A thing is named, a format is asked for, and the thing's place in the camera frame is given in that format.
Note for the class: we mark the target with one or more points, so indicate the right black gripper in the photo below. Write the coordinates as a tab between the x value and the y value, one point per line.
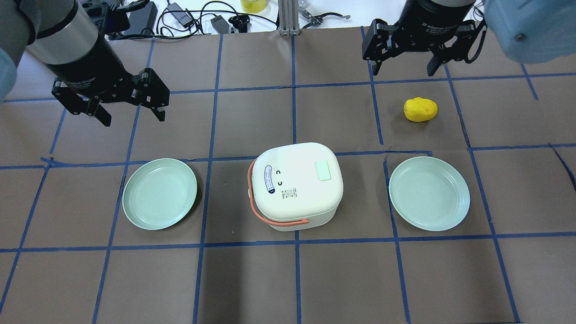
433	20

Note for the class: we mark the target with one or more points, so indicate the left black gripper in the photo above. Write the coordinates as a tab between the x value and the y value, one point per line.
88	65

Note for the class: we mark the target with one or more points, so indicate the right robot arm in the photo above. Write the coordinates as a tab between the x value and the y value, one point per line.
528	31

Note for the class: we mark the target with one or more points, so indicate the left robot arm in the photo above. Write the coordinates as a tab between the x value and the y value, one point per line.
21	22

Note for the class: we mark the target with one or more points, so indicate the white rice cooker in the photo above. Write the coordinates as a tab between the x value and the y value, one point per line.
295	187

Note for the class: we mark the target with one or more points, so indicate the yellow toy potato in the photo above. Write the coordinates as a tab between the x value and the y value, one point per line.
420	109

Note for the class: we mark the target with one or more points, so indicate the black power adapter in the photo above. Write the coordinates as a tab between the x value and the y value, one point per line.
142	20

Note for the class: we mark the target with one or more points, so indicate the black metal clamp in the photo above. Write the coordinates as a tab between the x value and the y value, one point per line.
316	21

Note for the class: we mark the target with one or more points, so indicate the left green plate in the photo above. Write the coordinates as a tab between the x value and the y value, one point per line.
159	194

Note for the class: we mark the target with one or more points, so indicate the green plate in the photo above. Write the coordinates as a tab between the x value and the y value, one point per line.
429	193
159	194

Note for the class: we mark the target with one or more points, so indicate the small black charger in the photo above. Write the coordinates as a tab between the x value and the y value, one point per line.
220	25

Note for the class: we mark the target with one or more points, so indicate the right green plate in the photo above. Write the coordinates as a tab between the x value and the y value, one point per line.
429	193

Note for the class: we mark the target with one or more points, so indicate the yellow cup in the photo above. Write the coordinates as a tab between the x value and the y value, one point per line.
253	6

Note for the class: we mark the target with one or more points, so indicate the aluminium frame post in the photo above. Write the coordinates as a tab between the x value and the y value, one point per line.
289	24

